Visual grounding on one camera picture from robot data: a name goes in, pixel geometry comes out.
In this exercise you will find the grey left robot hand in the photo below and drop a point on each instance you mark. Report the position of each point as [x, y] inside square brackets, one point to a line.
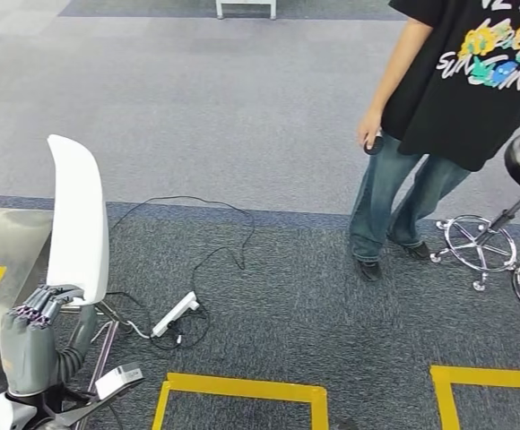
[26, 356]

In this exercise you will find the person's right hand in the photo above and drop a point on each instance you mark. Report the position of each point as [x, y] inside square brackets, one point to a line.
[369, 127]

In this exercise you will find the black handheld controller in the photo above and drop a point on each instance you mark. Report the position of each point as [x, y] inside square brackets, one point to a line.
[374, 148]

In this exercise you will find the white curved plastic part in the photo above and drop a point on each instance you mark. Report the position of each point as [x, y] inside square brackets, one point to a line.
[78, 225]

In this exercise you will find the person's right forearm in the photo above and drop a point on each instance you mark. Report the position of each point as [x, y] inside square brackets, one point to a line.
[399, 71]

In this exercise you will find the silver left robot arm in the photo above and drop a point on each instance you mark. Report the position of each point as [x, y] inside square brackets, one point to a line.
[0, 415]

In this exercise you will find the steel workbench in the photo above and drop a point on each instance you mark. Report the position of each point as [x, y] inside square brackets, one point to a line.
[13, 237]

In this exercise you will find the person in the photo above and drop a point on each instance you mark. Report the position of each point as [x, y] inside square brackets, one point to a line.
[466, 89]

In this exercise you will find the white power strip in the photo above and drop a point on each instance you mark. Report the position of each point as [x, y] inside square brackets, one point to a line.
[175, 314]

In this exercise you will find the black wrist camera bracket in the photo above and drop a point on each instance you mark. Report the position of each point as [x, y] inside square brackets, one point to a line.
[76, 412]

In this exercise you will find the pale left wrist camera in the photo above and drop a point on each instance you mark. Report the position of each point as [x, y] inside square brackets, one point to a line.
[116, 383]

